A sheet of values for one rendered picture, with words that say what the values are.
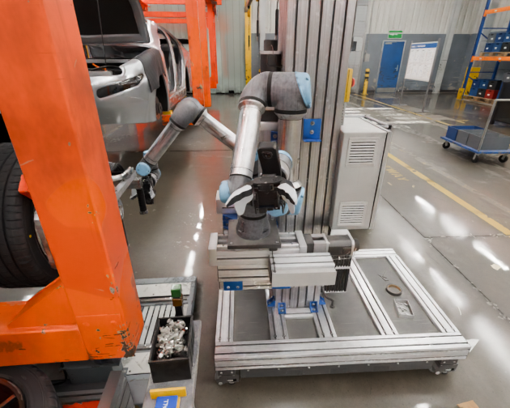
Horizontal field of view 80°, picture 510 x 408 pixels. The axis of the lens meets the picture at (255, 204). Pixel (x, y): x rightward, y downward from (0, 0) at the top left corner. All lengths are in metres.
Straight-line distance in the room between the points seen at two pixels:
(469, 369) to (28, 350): 2.06
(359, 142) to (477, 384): 1.41
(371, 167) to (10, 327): 1.48
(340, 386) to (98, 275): 1.31
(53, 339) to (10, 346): 0.15
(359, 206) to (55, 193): 1.17
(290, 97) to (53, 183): 0.75
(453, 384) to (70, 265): 1.85
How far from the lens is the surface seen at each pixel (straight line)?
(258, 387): 1.79
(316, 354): 1.65
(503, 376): 2.25
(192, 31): 5.01
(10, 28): 0.90
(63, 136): 0.90
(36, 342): 1.36
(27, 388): 1.42
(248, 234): 1.26
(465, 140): 6.13
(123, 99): 4.00
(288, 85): 1.07
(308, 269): 1.28
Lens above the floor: 1.51
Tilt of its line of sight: 26 degrees down
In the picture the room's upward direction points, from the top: straight up
